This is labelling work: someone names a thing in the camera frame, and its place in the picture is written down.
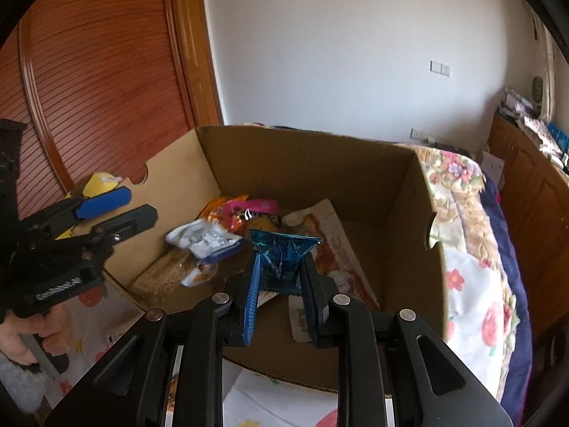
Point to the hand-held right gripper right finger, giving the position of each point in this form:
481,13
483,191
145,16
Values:
311,302

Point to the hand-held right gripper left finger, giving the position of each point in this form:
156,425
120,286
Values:
251,302

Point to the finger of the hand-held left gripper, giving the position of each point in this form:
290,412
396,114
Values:
133,220
106,200

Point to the blue snack packet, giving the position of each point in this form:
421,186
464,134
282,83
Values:
284,253

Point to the white orange snack packet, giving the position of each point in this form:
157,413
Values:
338,253

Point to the clear plastic snack packet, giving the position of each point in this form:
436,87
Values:
169,271

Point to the cardboard box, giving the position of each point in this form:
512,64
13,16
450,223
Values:
311,164

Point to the person's left hand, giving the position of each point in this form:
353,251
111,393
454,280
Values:
17,342

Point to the yellow plush toy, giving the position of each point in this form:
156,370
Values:
98,184

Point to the white fruit print sheet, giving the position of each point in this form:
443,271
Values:
258,396

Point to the pink snack packet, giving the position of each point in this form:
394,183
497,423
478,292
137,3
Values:
258,206

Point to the wooden wardrobe door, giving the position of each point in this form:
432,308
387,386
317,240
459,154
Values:
111,75

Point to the floral blanket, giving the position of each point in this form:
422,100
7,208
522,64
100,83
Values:
458,187

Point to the navy blue blanket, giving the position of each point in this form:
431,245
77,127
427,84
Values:
515,320

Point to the white carton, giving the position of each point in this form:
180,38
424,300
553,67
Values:
493,168

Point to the wooden cabinet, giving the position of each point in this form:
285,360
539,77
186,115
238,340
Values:
533,187

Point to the folded patterned cloth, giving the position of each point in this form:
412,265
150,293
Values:
542,135

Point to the stack of books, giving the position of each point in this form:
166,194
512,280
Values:
515,102

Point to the round green device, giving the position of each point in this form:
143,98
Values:
538,91

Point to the patterned curtain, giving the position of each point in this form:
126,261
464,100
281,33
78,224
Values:
551,62

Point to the white wall outlets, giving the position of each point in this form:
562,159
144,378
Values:
422,134

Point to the white light switch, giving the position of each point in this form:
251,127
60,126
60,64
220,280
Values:
440,68

